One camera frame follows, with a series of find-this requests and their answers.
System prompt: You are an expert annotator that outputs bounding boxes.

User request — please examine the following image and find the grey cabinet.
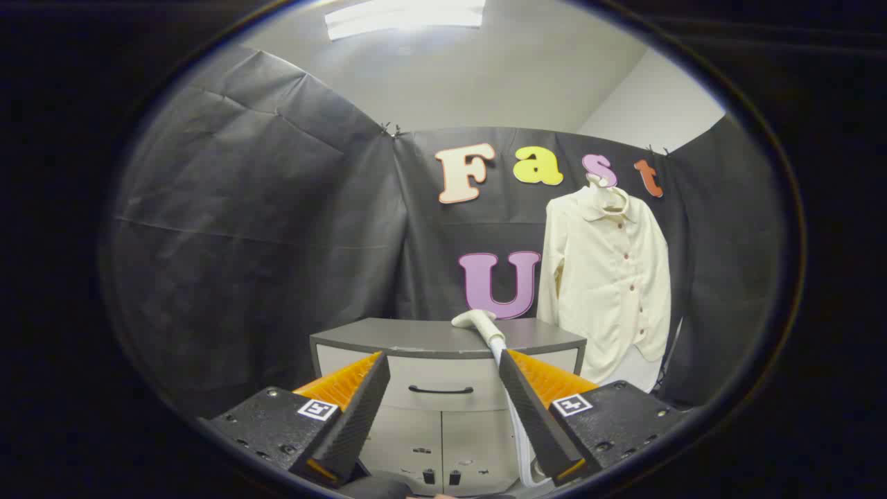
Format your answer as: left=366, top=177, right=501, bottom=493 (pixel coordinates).
left=310, top=317, right=588, bottom=497

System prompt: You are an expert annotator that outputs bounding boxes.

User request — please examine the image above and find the white plastic hanger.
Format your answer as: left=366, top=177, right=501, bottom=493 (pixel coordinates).
left=586, top=173, right=629, bottom=213

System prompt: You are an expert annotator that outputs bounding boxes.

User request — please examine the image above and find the white garment steamer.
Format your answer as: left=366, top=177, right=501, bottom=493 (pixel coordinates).
left=451, top=310, right=507, bottom=349

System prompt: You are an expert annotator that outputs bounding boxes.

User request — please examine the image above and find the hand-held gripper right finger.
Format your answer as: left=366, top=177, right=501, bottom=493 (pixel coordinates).
left=499, top=349, right=694, bottom=486

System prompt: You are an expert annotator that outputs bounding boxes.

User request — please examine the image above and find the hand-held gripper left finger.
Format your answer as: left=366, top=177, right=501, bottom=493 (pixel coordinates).
left=197, top=351, right=391, bottom=486

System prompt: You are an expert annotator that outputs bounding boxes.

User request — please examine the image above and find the cream button-up shirt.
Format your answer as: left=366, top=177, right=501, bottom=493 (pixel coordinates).
left=537, top=184, right=672, bottom=386

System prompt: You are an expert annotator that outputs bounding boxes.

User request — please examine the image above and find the black backdrop cloth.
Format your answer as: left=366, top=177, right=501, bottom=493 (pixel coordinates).
left=104, top=45, right=787, bottom=420

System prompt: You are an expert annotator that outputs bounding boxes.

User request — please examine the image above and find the black cable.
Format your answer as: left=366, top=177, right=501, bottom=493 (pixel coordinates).
left=651, top=317, right=685, bottom=393

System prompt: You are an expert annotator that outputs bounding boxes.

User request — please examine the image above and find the white hanging sheet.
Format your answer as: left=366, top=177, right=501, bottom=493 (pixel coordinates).
left=597, top=338, right=667, bottom=393

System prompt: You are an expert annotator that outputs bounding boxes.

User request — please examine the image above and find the ceiling light panel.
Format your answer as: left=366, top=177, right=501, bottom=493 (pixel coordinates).
left=324, top=0, right=486, bottom=41

